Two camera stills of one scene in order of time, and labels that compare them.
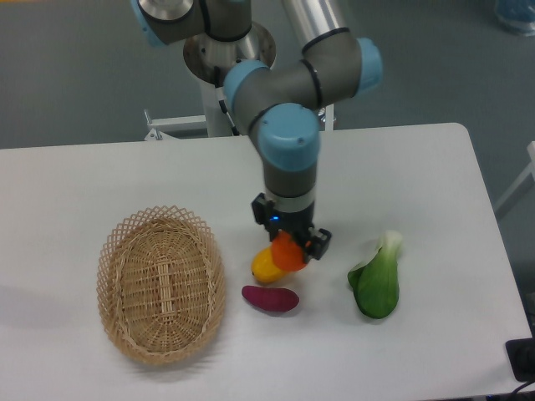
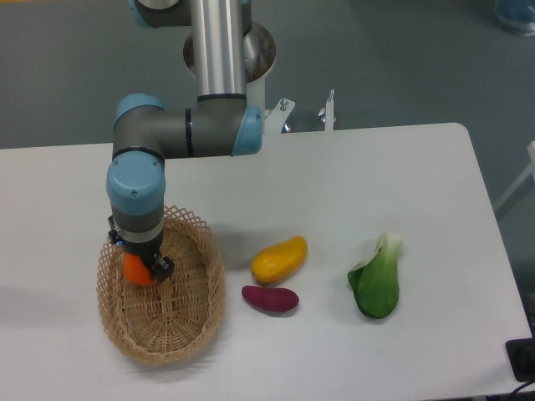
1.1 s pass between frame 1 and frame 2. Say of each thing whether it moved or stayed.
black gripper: moved
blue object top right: stayed
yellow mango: stayed
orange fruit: moved
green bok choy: stayed
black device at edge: stayed
